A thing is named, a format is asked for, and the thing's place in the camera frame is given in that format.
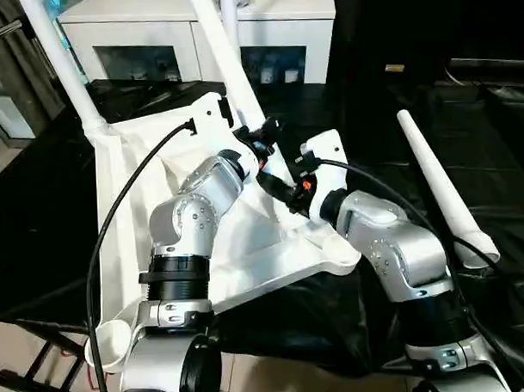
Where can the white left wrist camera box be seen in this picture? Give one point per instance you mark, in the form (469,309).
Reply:
(212,129)

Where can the white plastic table leg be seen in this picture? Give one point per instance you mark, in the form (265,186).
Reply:
(442,185)
(229,16)
(222,55)
(63,61)

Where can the white sideboard cabinet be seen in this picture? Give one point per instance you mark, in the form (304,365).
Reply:
(131,33)

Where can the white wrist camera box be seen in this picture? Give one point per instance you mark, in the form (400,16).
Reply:
(329,150)
(212,129)

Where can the small tan label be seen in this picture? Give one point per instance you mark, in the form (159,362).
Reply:
(395,67)

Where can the black draped furniture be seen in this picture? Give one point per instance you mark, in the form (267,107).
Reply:
(432,22)

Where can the black plastic mat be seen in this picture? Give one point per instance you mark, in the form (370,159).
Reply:
(458,154)

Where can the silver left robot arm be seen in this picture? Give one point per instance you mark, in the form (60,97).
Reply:
(189,215)

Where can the metal rod with black knob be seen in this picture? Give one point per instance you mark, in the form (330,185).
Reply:
(0,33)

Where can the blue white plastic package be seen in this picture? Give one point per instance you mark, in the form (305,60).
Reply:
(69,52)

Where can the white plastic table top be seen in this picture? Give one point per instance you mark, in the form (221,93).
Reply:
(115,188)

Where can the grey curtain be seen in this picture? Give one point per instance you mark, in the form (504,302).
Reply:
(21,75)

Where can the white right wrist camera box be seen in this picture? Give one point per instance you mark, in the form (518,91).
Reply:
(329,150)

